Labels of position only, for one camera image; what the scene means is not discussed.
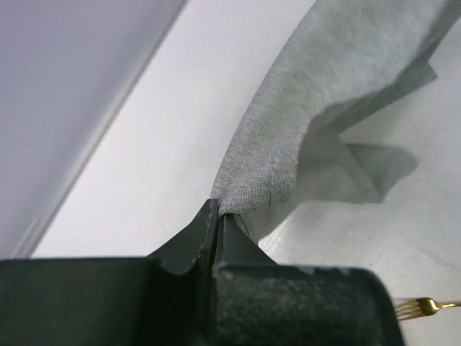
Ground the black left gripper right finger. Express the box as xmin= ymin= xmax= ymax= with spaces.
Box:
xmin=212 ymin=216 xmax=405 ymax=345

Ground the grey cloth placemat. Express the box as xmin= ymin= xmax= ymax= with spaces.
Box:
xmin=211 ymin=1 xmax=460 ymax=239

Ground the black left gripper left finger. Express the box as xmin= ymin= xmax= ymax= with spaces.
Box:
xmin=1 ymin=200 xmax=218 ymax=345

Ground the gold fork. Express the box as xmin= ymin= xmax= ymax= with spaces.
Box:
xmin=394 ymin=297 xmax=461 ymax=321

